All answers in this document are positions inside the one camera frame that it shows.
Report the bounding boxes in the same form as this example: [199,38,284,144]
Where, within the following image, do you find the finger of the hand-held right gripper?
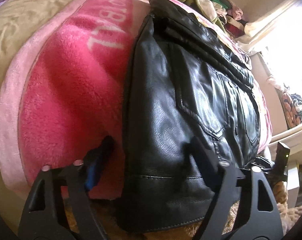
[249,156,276,175]

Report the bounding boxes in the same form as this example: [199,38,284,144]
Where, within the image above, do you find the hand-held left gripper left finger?
[17,135,115,240]

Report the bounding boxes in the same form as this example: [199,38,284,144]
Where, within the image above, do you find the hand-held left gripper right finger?
[188,136,284,240]

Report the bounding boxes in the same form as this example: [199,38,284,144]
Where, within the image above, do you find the black leather jacket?
[118,0,261,234]

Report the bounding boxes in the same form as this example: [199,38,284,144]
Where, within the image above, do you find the pile of folded clothes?
[203,0,246,39]

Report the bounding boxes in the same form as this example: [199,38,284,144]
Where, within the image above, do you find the fluffy tan blanket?
[62,180,302,240]

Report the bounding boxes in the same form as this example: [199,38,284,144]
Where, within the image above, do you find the dark patterned cloth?
[266,76,302,130]

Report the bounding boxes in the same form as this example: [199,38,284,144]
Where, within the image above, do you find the pink printed blanket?
[0,0,272,202]

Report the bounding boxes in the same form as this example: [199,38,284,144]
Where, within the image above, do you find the cream curtain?
[237,0,301,53]

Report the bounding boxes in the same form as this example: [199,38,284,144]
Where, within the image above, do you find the beige bed sheet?
[0,0,101,220]

